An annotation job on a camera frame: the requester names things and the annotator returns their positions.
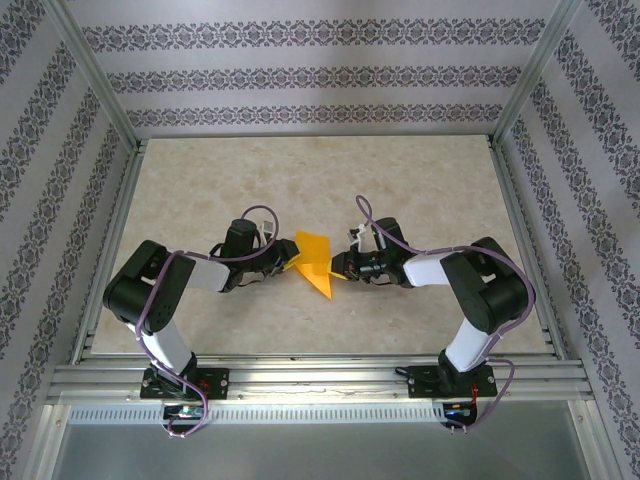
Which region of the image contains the orange paper sheet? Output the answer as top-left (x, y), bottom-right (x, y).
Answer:
top-left (293, 229), bottom-right (335, 301)

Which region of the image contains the grey metal panel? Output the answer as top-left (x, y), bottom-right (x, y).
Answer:
top-left (49, 422), bottom-right (589, 480)

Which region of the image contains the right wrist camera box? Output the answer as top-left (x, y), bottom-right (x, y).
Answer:
top-left (348, 223), bottom-right (382, 254)

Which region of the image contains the long aluminium mounting rail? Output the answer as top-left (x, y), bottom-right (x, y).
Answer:
top-left (47, 352), bottom-right (594, 404)

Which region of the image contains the aluminium side rail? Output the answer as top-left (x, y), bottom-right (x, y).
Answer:
top-left (485, 134), bottom-right (569, 362)
top-left (72, 138), bottom-right (149, 364)

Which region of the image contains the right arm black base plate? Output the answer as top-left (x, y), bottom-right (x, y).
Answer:
top-left (407, 363), bottom-right (499, 400)

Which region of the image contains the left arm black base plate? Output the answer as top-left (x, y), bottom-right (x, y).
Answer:
top-left (139, 367), bottom-right (230, 401)

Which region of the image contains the slotted grey cable duct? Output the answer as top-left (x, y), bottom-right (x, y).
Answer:
top-left (67, 403), bottom-right (446, 425)

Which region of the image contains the aluminium frame post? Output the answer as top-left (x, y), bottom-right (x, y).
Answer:
top-left (42, 0), bottom-right (142, 151)
top-left (489, 0), bottom-right (585, 147)

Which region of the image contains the aluminium frame bar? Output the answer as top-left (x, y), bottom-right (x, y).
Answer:
top-left (567, 399), bottom-right (614, 480)
top-left (22, 403), bottom-right (71, 480)

